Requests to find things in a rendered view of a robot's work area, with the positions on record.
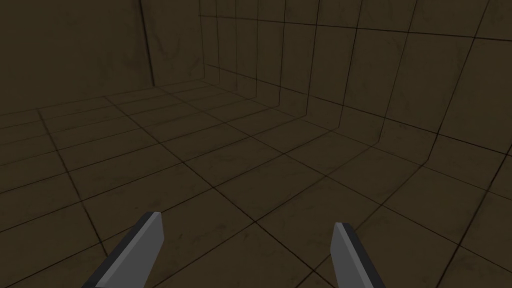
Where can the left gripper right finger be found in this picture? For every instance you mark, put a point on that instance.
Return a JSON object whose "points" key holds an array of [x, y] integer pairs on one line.
{"points": [[352, 262]]}

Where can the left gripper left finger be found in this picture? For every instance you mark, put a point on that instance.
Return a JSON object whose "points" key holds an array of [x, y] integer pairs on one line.
{"points": [[134, 256]]}

